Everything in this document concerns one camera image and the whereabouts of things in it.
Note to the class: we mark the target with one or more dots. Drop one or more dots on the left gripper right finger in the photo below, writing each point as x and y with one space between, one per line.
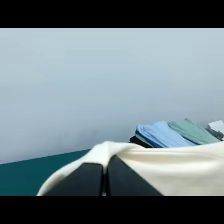
128 181

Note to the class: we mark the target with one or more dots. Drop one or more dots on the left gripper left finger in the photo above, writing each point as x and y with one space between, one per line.
85 181

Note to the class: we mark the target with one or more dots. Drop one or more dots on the cream garment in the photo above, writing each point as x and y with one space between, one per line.
180 170

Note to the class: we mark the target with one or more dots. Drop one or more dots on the black garment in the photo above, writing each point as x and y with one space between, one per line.
138 142

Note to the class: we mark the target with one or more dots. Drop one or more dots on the light blue garment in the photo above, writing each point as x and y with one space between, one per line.
161 135

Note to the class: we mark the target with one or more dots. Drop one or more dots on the green garment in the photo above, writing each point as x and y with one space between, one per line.
191 131

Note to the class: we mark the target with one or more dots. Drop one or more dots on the white garment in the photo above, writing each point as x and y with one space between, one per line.
217 126

